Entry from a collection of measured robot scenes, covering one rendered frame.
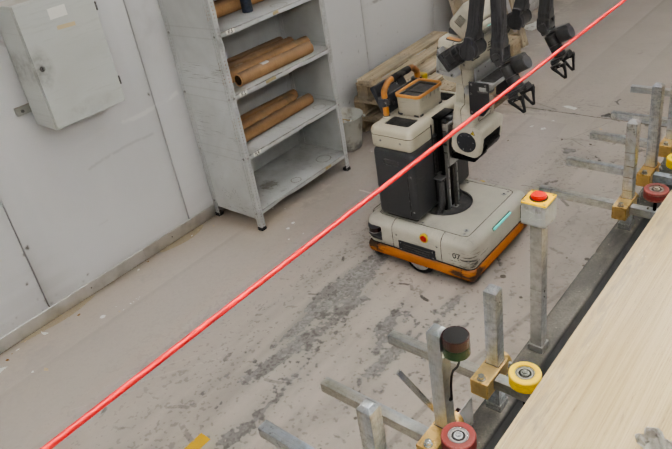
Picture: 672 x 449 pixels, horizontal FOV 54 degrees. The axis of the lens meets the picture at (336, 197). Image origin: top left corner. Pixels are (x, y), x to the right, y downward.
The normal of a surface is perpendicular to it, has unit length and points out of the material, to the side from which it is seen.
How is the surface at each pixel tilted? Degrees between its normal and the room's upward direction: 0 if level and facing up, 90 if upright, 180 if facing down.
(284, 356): 0
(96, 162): 90
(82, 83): 90
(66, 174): 90
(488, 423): 0
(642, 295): 0
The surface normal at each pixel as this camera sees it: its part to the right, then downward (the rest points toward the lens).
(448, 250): -0.63, 0.46
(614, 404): -0.15, -0.86
